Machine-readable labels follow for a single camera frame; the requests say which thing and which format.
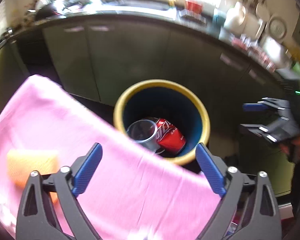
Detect orange foam fruit net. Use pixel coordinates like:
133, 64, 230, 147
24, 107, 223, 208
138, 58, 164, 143
6, 149, 59, 189

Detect yellow rimmed trash bin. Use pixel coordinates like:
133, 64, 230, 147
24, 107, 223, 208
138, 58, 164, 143
113, 79, 211, 166

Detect dark kitchen base cabinets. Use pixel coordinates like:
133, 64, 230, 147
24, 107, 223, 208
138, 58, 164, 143
0, 15, 293, 196

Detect person's right hand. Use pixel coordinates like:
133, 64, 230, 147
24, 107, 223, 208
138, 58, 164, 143
279, 135, 300, 164

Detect white rice cooker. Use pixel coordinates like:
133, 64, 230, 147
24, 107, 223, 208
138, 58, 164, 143
260, 35, 292, 68

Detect white plastic jug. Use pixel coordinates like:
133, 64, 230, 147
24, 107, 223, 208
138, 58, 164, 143
223, 2, 247, 35

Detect pink floral tablecloth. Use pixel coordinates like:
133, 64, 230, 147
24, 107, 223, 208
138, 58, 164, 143
0, 75, 221, 239

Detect red cola can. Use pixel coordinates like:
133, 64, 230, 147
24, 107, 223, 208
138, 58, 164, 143
155, 118, 186, 156

